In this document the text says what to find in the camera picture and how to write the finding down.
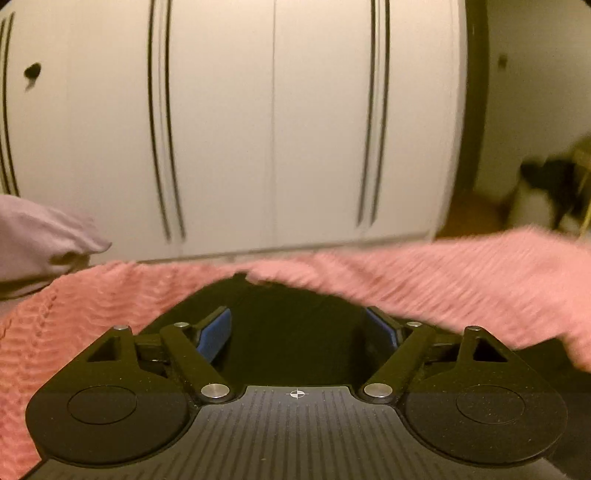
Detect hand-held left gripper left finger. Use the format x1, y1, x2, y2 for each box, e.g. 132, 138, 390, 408
85, 307, 234, 404

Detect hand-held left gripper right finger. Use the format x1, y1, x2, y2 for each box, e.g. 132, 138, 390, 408
360, 305, 507, 404

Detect black pants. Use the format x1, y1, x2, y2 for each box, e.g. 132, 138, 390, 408
139, 272, 446, 387

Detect pink ribbed blanket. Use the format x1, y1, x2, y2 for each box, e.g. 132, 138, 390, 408
0, 226, 591, 480

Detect lilac pillow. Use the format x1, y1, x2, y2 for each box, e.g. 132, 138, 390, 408
0, 194, 113, 301

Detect white cabinet doors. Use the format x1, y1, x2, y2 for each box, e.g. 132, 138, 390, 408
0, 0, 470, 265

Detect black cloth on side table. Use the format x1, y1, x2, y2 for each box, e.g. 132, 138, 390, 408
519, 157, 583, 220

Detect dark brown door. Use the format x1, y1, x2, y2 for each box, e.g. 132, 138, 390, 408
455, 0, 491, 197

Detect white side table, wooden legs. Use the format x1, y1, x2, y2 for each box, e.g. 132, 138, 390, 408
510, 138, 591, 235

